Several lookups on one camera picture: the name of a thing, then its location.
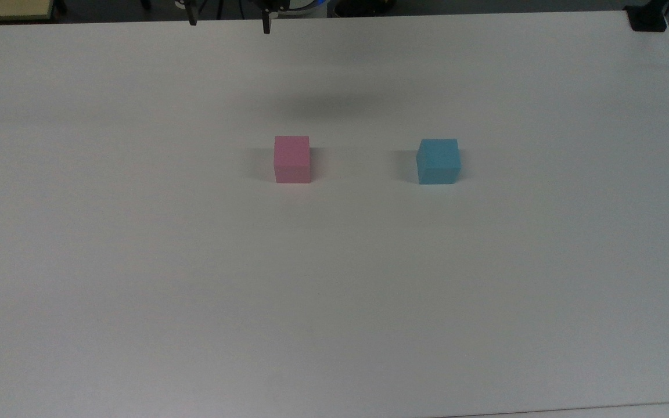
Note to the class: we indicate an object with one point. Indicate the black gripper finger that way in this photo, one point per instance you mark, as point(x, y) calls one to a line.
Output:
point(266, 17)
point(193, 14)

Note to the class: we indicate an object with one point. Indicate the blue cube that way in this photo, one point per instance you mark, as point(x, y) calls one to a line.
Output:
point(439, 161)

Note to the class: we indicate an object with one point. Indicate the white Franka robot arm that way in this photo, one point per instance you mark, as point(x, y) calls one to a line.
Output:
point(308, 6)

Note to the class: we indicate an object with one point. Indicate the pink cube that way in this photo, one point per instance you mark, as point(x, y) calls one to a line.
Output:
point(292, 159)

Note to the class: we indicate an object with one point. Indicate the wooden table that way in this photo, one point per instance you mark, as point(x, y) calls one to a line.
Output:
point(3, 8)

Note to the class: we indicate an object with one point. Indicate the black table clamp mount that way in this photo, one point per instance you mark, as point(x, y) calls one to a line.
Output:
point(647, 18)

